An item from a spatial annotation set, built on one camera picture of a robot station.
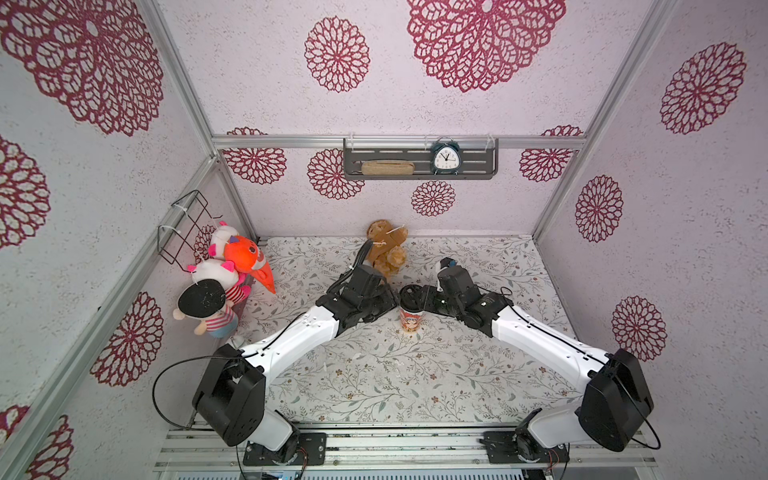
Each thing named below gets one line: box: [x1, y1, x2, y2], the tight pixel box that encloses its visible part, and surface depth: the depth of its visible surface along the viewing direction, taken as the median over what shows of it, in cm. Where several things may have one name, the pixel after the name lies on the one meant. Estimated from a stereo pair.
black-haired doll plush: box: [172, 279, 246, 338], surface depth 80 cm
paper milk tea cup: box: [399, 306, 425, 334], surface depth 87 cm
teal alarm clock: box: [430, 137, 462, 176], surface depth 92 cm
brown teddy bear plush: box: [366, 219, 408, 279], surface depth 111 cm
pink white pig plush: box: [187, 221, 251, 305], surface depth 88 cm
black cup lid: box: [399, 284, 423, 313], surface depth 83 cm
